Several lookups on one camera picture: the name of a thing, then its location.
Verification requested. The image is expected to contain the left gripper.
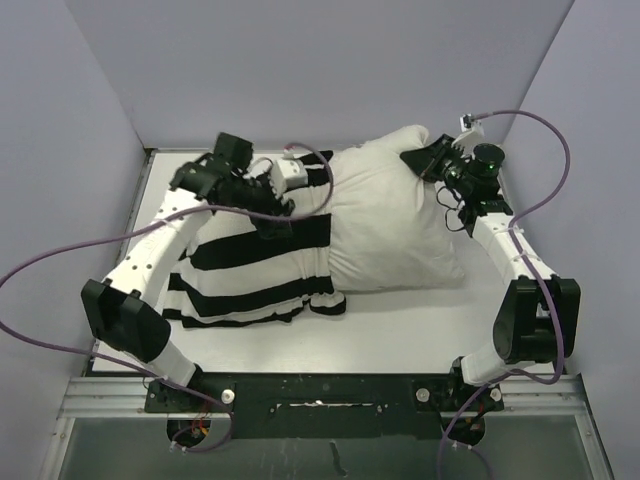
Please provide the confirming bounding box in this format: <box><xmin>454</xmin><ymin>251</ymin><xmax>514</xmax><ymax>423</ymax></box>
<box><xmin>228</xmin><ymin>169</ymin><xmax>294</xmax><ymax>237</ymax></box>

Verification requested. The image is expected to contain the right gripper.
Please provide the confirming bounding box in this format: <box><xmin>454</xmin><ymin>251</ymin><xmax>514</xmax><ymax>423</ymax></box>
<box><xmin>400</xmin><ymin>134</ymin><xmax>474</xmax><ymax>195</ymax></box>

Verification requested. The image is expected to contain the white pillow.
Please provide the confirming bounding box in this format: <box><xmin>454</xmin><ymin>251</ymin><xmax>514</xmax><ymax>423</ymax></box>
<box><xmin>329</xmin><ymin>125</ymin><xmax>464</xmax><ymax>292</ymax></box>

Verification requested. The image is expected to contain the black white striped pillowcase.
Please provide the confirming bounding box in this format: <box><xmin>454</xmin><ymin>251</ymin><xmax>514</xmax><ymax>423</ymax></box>
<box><xmin>161</xmin><ymin>154</ymin><xmax>347</xmax><ymax>328</ymax></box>

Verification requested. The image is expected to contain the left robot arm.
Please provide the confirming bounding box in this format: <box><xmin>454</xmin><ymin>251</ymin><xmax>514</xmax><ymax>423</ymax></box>
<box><xmin>81</xmin><ymin>133</ymin><xmax>308</xmax><ymax>411</ymax></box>

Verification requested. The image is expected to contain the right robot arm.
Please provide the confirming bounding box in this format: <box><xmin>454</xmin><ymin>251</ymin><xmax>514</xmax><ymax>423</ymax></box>
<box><xmin>400</xmin><ymin>135</ymin><xmax>581</xmax><ymax>409</ymax></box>

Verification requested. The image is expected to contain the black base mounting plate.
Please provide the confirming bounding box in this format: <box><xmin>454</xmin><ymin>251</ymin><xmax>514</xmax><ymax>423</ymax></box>
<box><xmin>144</xmin><ymin>373</ymin><xmax>504</xmax><ymax>440</ymax></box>

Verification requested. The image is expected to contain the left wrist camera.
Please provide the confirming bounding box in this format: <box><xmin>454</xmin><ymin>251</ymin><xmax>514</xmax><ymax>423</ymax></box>
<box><xmin>268</xmin><ymin>158</ymin><xmax>308</xmax><ymax>196</ymax></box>

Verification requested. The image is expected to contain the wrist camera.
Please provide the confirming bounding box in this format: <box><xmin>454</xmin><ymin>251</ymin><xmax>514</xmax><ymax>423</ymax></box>
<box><xmin>452</xmin><ymin>114</ymin><xmax>485</xmax><ymax>153</ymax></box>
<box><xmin>268</xmin><ymin>158</ymin><xmax>308</xmax><ymax>196</ymax></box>

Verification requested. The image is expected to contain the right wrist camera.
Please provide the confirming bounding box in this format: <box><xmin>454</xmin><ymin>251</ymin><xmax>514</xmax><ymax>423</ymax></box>
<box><xmin>452</xmin><ymin>114</ymin><xmax>485</xmax><ymax>153</ymax></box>

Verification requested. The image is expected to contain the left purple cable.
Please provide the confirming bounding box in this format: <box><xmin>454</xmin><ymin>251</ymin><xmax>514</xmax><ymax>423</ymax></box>
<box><xmin>0</xmin><ymin>142</ymin><xmax>336</xmax><ymax>454</ymax></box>

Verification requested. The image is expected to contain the purple cable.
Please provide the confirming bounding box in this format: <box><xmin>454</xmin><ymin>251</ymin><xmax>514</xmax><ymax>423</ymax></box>
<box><xmin>0</xmin><ymin>142</ymin><xmax>336</xmax><ymax>454</ymax></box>
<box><xmin>437</xmin><ymin>109</ymin><xmax>574</xmax><ymax>480</ymax></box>

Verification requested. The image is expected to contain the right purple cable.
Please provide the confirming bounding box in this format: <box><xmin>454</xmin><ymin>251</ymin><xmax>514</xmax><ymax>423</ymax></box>
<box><xmin>437</xmin><ymin>109</ymin><xmax>574</xmax><ymax>480</ymax></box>

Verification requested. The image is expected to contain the aluminium frame rail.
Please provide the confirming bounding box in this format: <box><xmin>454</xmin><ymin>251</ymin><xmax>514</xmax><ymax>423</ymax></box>
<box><xmin>58</xmin><ymin>377</ymin><xmax>147</xmax><ymax>419</ymax></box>

